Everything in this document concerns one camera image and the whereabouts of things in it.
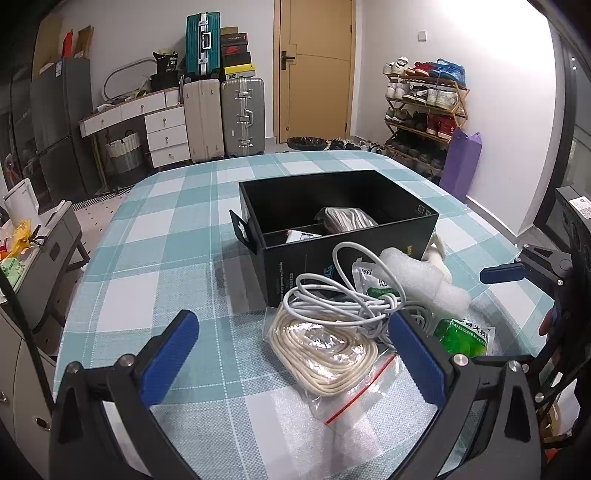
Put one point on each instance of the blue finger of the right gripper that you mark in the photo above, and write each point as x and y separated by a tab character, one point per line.
505	273

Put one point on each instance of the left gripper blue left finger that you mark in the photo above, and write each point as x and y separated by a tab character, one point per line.
142	381

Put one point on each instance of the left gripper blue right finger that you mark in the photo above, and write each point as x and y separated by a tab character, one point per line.
449	385

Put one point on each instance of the green medicine sachet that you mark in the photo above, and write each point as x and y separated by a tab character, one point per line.
367	282
465	337

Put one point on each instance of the cream rope coil bag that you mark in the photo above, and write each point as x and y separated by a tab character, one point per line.
340	373

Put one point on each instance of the white foam block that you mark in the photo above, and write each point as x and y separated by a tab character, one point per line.
426	284

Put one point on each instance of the small red-striped plastic bag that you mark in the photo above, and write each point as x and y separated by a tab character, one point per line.
298	236

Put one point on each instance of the white plush toy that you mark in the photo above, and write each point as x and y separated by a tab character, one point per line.
435	255

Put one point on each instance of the person's right hand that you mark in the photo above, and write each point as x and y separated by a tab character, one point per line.
546	328

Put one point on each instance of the purple shopping bag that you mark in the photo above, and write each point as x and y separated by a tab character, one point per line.
461	163

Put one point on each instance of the grey side cabinet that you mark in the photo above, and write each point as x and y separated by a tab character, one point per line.
44	266

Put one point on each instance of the teal checkered tablecloth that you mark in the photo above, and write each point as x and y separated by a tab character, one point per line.
232	411

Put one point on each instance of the black cardboard box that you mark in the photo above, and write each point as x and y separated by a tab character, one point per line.
291	224

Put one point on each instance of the wooden shoe rack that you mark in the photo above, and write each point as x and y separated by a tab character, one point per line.
426	106

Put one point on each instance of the yellow snack bag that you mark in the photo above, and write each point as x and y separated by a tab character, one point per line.
21	238

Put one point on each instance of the woven laundry basket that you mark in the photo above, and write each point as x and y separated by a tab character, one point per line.
127	159

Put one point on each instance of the white drawer desk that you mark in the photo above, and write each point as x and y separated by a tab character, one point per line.
157	117

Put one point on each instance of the beige suitcase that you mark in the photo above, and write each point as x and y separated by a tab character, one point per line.
202	110

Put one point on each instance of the dark grey refrigerator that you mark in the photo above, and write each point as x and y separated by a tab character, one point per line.
46	111

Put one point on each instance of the silver aluminium suitcase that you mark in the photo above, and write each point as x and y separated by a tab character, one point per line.
243	119

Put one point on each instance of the wooden door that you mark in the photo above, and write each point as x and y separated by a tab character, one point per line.
314	53

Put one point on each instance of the black tote bag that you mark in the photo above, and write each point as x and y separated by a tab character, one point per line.
166	75

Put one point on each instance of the stack of shoe boxes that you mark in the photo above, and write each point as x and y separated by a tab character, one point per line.
236	59

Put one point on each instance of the teal suitcase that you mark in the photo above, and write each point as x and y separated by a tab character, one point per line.
203	44

